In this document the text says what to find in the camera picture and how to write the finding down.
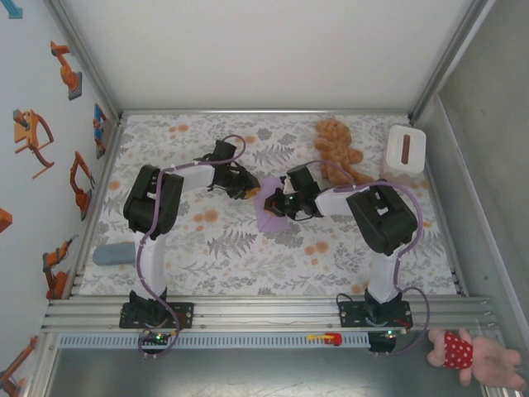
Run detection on aluminium frame post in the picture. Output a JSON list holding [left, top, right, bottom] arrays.
[[407, 0, 497, 123], [45, 0, 123, 121]]

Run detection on pink plush toy polka dots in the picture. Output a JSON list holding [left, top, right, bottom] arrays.
[[427, 328, 526, 390]]

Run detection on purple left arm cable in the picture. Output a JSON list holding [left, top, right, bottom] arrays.
[[135, 134, 248, 360]]

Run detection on brown teddy bear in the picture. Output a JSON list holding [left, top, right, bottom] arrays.
[[313, 118, 375, 185]]

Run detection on aluminium side frame rail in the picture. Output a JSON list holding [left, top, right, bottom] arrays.
[[61, 115, 125, 299], [411, 117, 470, 298]]

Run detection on blue orange clamp wall sticker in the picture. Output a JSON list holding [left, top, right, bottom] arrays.
[[93, 103, 109, 160]]

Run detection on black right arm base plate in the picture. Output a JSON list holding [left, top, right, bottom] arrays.
[[336, 291, 413, 331]]

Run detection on blue grey cloth roll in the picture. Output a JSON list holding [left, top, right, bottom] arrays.
[[93, 242, 136, 268]]

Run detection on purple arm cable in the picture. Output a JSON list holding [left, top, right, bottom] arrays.
[[135, 134, 248, 360], [305, 159, 431, 359]]

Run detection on floral print table mat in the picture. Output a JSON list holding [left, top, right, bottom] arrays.
[[78, 113, 460, 297]]

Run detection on grey slotted cable duct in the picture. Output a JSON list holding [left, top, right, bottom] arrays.
[[57, 332, 371, 349]]

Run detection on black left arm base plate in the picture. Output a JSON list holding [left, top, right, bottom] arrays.
[[118, 289, 195, 331]]

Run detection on aluminium front frame rail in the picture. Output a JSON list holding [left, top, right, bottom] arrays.
[[40, 294, 501, 332]]

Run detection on orange gripper wall sticker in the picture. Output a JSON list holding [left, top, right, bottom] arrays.
[[12, 108, 56, 180]]

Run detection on purple square paper sheet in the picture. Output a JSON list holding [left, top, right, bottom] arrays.
[[254, 175, 291, 232]]

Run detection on aluminium back frame rail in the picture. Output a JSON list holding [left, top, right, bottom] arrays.
[[119, 108, 412, 117]]

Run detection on white tissue box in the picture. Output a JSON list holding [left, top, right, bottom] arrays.
[[379, 124, 428, 183]]

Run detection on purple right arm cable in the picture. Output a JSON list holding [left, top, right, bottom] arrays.
[[305, 159, 431, 359]]

